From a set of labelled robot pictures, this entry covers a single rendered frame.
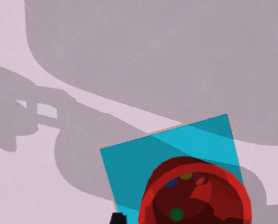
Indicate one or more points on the blue marble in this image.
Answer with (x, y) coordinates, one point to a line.
(171, 183)

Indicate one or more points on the red cup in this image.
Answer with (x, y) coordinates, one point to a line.
(220, 200)

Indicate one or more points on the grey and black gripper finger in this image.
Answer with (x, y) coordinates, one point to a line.
(118, 218)

